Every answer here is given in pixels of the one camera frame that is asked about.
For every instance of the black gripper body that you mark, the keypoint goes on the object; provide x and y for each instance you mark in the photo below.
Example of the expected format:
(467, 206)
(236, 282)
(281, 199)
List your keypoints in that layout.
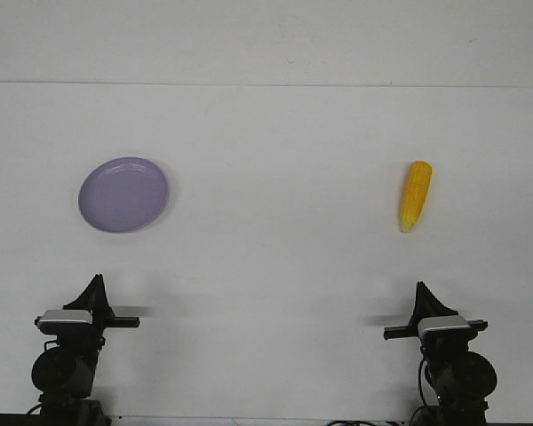
(100, 324)
(477, 326)

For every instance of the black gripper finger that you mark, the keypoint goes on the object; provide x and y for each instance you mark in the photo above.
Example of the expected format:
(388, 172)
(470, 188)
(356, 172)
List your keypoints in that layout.
(89, 299)
(416, 315)
(105, 308)
(432, 306)

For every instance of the purple round plate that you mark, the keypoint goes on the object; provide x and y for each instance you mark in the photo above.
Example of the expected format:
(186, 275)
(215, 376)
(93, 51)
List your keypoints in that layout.
(123, 195)

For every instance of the yellow corn cob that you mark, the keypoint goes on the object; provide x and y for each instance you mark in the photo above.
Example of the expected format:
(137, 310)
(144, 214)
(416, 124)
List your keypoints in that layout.
(414, 194)

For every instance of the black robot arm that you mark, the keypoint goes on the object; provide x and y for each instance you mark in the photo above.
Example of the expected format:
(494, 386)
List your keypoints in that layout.
(65, 371)
(460, 378)

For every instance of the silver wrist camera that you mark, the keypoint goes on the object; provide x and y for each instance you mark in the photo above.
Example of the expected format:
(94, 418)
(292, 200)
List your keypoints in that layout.
(433, 325)
(58, 322)

